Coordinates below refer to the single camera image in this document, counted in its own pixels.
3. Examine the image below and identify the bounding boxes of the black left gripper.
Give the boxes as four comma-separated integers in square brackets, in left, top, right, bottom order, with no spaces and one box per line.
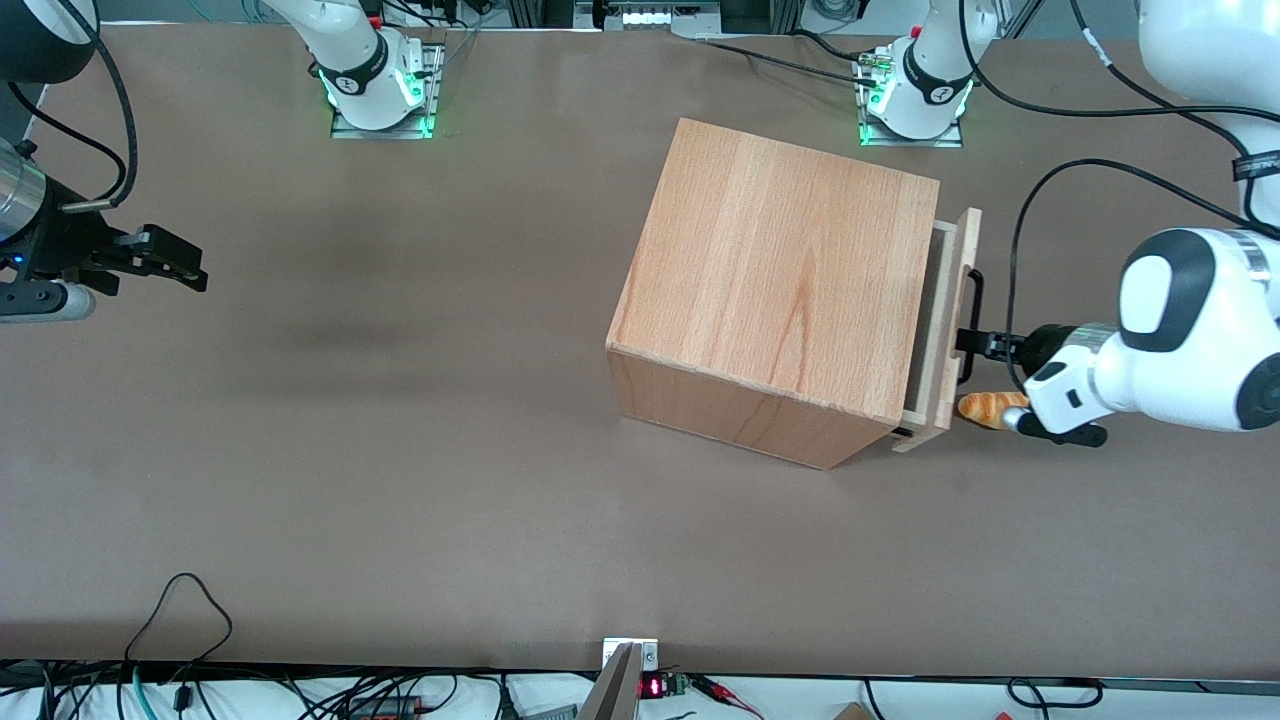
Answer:
[955,323,1117,373]

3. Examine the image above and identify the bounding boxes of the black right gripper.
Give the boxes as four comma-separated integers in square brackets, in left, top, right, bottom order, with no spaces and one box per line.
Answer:
[15,190,209,293]

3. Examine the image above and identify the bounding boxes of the wooden drawer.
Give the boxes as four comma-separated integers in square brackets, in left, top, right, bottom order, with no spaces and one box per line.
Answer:
[890,207,983,455]

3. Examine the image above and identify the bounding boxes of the black drawer handle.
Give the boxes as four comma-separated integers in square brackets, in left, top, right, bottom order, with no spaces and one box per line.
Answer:
[955,268,987,387]

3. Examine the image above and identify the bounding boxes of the light wooden drawer cabinet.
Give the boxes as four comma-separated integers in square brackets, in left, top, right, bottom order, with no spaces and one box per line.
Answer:
[606,117,941,471]

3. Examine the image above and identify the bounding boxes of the toy croissant bread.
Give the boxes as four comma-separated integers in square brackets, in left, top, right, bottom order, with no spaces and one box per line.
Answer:
[957,391,1032,432]

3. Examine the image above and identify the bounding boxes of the white lit device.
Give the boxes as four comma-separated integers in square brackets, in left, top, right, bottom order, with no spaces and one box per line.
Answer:
[595,0,723,37]

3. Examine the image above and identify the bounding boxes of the orange black device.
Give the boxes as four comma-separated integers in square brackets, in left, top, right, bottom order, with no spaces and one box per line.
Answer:
[345,694,423,720]

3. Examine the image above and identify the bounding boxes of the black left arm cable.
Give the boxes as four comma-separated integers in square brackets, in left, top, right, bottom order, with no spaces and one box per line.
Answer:
[958,0,1280,403]

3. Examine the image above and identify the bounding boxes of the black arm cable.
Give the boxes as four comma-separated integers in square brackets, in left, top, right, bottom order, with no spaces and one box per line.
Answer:
[8,0,139,213]
[958,0,1280,403]

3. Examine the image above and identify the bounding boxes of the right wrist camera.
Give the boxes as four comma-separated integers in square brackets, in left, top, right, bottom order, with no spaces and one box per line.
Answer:
[0,270,122,324]

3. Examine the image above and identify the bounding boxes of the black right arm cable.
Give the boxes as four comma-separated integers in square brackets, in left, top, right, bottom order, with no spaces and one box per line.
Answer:
[8,0,139,213]

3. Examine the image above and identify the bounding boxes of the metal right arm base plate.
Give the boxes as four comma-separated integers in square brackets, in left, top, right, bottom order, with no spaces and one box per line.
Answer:
[330,40,439,140]

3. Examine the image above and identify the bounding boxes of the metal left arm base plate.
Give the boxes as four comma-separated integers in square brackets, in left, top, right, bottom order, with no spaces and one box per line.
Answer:
[855,55,965,149]

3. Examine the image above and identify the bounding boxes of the black coiled cable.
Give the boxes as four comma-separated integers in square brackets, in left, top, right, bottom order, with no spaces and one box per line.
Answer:
[1006,677,1105,711]

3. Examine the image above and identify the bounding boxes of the short black table cable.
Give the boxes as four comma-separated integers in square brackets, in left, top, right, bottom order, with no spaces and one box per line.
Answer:
[790,28,886,66]

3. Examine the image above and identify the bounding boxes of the black looped cable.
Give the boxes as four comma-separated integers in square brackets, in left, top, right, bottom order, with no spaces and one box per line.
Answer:
[124,572,234,667]

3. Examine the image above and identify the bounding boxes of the long black table cable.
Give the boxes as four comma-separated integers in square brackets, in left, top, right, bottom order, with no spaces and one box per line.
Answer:
[695,38,881,89]

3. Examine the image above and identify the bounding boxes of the red clip wires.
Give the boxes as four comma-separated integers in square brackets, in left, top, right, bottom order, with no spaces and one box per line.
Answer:
[690,674,763,720]

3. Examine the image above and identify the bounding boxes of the small metal bracket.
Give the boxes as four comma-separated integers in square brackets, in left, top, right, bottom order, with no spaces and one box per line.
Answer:
[602,638,661,673]

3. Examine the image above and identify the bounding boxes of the grey camera post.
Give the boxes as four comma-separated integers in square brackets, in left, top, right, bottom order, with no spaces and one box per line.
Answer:
[575,643,643,720]

